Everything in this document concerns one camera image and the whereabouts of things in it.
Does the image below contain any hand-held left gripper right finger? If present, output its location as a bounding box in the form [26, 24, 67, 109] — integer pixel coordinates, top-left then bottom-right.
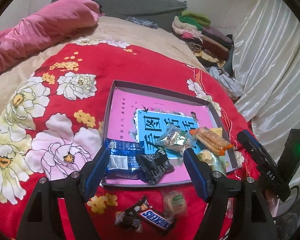
[183, 147, 282, 240]

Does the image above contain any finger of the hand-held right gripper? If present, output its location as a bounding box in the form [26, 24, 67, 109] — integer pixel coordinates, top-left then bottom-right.
[242, 129, 278, 167]
[237, 132, 292, 202]

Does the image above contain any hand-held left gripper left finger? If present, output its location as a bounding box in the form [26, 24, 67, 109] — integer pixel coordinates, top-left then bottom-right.
[15, 146, 110, 240]

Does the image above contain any pale yellow snack packet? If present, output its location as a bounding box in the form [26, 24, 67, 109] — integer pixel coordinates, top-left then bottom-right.
[197, 149, 230, 175]

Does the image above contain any blue snack packet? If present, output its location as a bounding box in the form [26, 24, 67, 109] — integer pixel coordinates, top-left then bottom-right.
[104, 139, 145, 179]

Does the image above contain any orange cracker packet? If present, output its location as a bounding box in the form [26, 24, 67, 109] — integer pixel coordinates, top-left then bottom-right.
[189, 127, 233, 155]

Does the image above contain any clear green snack packet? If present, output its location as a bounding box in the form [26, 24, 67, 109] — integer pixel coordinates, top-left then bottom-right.
[155, 126, 193, 156]

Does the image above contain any black snack packet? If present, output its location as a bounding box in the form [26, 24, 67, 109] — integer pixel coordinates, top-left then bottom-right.
[136, 151, 175, 185]

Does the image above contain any grey cardboard box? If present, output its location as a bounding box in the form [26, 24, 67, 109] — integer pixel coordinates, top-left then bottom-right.
[100, 80, 238, 187]

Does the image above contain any clear round cake packet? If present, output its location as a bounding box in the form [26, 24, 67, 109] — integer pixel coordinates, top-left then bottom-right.
[162, 190, 188, 218]

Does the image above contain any clear plastic packet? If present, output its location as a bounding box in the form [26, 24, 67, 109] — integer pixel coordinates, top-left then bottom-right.
[224, 197, 234, 218]

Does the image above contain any dark brown snack packet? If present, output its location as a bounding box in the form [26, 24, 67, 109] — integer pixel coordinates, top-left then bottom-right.
[125, 197, 150, 217]

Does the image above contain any dark candy wrapper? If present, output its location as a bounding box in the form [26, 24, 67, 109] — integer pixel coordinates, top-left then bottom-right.
[114, 210, 143, 232]

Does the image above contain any brown chocolate bar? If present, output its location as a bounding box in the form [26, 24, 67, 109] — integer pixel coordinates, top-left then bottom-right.
[136, 204, 177, 235]

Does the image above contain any pink book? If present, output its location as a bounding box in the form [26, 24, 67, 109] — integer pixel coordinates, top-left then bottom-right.
[104, 89, 234, 184]

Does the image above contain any light blue cloth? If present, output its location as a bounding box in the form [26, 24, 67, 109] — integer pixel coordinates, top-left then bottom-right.
[207, 66, 244, 102]

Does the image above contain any white satin curtain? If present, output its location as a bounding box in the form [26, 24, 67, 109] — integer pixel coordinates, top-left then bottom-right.
[231, 0, 300, 140]

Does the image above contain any red floral blanket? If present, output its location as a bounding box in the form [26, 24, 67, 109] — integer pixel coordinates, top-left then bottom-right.
[0, 39, 265, 240]

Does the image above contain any pile of folded clothes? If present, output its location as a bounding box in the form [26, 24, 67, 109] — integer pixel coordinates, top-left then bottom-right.
[172, 10, 234, 67]

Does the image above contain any beige bed sheet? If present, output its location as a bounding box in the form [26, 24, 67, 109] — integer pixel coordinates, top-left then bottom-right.
[0, 16, 208, 90]

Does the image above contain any pink quilt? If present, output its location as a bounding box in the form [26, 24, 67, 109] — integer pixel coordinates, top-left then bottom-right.
[0, 0, 105, 74]

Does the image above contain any blue patterned cloth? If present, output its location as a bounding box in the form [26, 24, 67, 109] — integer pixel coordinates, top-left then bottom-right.
[126, 16, 158, 29]

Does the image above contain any grey pillow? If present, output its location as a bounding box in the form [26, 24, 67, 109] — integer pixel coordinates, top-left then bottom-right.
[51, 0, 188, 18]

